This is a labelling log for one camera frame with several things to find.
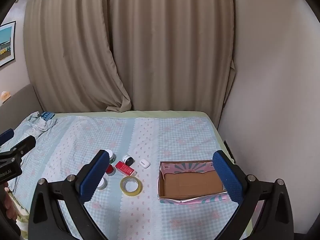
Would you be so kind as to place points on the yellow tape roll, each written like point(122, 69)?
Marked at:
point(131, 193)

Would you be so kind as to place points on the crumpled light blue cloth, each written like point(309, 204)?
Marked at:
point(37, 125)

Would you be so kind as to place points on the pink striped cardboard box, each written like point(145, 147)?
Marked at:
point(190, 180)

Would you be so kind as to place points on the black jar with white lid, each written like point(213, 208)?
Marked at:
point(128, 160)

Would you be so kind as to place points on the small orange object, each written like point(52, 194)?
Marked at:
point(5, 95)

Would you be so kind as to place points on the small red box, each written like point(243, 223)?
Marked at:
point(125, 168)

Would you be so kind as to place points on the framed wall poster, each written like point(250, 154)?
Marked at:
point(6, 43)

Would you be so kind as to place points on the blue packet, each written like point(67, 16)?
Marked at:
point(48, 115)

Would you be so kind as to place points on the white earbuds case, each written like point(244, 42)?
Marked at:
point(144, 163)

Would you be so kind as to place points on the jar with red lid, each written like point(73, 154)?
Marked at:
point(110, 170)

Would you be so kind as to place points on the grey upholstered headboard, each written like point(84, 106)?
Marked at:
point(22, 105)

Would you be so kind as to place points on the beige curtain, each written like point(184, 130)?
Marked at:
point(65, 42)
point(170, 42)

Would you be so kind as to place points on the light blue checked blanket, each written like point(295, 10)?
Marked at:
point(150, 212)

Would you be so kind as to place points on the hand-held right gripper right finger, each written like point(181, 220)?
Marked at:
point(228, 177)

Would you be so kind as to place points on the green jar with white lid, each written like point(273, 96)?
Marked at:
point(111, 156)

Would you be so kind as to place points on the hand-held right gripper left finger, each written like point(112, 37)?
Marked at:
point(96, 170)

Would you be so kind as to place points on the person's left hand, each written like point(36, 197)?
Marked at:
point(10, 207)

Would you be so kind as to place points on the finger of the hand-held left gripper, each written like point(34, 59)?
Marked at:
point(25, 143)
point(6, 135)

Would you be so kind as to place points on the pale green jar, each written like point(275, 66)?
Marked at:
point(102, 184)

